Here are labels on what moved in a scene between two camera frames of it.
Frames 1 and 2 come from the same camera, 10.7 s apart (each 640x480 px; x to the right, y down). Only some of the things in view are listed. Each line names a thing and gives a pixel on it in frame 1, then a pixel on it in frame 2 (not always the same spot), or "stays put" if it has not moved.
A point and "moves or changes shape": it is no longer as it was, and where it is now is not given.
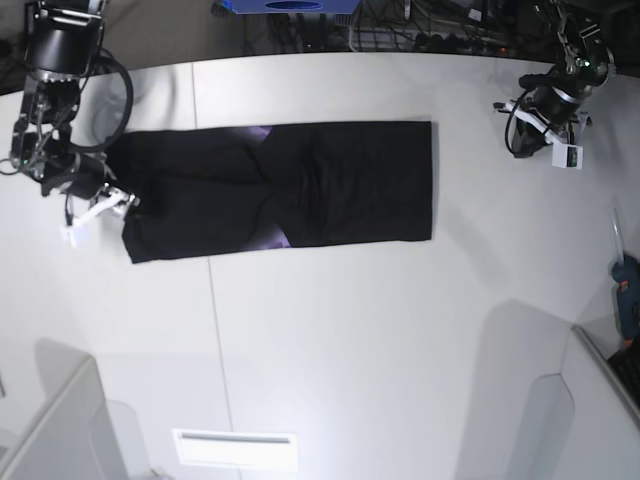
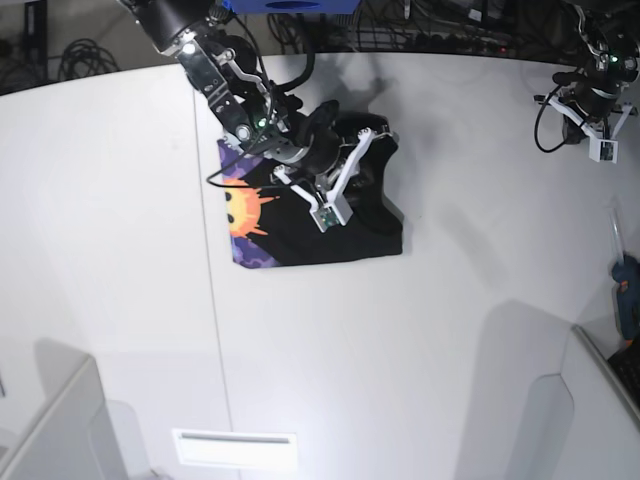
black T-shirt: x=203 y=190 moves or changes shape
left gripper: x=86 y=179 -> x=322 y=165
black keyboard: x=626 y=364 stays put
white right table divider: x=545 y=405 stays put
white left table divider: x=77 y=434 stays put
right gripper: x=557 y=110 -> x=594 y=109
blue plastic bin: x=292 y=6 stays put
